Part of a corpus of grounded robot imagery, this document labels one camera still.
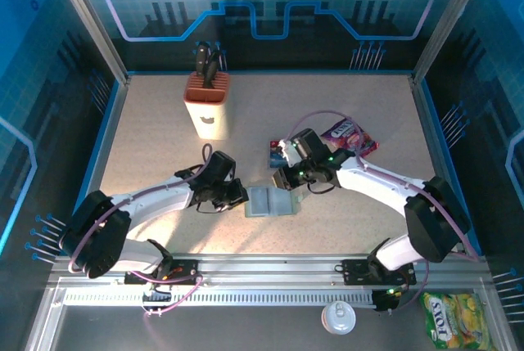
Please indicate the cream knife block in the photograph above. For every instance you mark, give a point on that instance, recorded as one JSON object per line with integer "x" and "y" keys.
{"x": 209, "y": 118}

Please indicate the blue VIP credit card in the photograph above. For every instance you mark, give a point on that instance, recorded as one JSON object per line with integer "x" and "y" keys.
{"x": 277, "y": 158}

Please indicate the aluminium frame rail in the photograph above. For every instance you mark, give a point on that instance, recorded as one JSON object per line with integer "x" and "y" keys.
{"x": 266, "y": 267}

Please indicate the green card holder wallet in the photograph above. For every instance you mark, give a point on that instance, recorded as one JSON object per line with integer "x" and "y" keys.
{"x": 266, "y": 201}

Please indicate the black electronics box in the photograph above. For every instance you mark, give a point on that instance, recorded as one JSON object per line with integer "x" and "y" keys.
{"x": 387, "y": 301}

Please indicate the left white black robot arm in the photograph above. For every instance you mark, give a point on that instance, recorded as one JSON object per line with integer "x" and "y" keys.
{"x": 98, "y": 236}

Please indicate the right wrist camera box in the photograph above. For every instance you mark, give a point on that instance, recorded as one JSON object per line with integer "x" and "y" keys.
{"x": 308, "y": 144}

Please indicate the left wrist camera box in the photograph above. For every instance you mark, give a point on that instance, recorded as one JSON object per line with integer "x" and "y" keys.
{"x": 222, "y": 166}

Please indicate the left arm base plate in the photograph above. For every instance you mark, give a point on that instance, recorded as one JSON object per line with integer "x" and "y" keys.
{"x": 184, "y": 271}

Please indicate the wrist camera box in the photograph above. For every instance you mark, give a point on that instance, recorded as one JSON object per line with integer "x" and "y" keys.
{"x": 222, "y": 166}
{"x": 308, "y": 144}

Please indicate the aluminium frame post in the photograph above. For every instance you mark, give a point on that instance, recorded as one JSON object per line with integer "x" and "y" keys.
{"x": 92, "y": 19}
{"x": 449, "y": 19}

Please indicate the yellow green candy bag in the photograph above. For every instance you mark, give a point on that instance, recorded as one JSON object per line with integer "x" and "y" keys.
{"x": 456, "y": 320}

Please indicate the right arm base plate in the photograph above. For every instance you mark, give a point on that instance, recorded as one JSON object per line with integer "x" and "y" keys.
{"x": 356, "y": 271}

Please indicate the purple candy bag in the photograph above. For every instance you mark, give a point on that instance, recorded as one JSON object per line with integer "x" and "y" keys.
{"x": 348, "y": 134}

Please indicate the clear acrylic card stand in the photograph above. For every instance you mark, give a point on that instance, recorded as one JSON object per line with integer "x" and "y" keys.
{"x": 274, "y": 165}

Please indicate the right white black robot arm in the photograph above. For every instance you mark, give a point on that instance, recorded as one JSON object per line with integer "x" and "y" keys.
{"x": 436, "y": 220}

